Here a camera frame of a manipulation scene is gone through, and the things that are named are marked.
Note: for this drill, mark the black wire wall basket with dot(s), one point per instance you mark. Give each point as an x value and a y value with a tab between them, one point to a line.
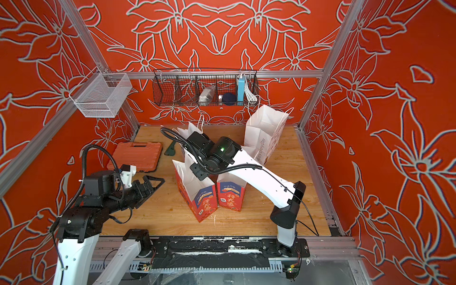
183	87

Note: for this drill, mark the floral patterned paper bag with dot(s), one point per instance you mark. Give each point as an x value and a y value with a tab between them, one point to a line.
186	132

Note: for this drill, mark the dark blue round object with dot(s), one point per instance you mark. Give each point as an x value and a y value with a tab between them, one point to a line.
229	99

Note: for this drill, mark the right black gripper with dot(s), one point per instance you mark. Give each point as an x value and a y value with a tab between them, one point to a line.
195	167

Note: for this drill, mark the light blue box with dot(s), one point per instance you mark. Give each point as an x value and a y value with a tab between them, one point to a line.
240	89

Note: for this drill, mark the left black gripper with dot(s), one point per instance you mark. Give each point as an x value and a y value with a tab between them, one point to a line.
143	194

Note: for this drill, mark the silver pouch in basket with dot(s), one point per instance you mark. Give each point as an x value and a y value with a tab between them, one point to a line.
207	95

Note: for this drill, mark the white wire mesh basket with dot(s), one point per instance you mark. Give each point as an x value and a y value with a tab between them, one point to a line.
101	95

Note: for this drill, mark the orange plastic tool case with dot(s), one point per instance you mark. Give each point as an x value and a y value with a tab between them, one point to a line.
144	156

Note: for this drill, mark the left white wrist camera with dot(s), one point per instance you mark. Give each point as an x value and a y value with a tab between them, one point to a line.
127	173

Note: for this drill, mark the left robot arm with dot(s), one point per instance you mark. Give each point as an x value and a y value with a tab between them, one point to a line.
77	229

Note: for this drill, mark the dark green scraper tool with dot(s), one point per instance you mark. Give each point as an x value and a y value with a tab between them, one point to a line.
170	151

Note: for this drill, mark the red RICH paper bag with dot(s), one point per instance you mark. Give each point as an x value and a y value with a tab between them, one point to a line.
200	195

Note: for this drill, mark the white paper bag back right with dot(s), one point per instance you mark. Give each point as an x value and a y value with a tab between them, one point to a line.
263	131

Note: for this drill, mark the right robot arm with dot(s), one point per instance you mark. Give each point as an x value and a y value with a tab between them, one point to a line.
206	158

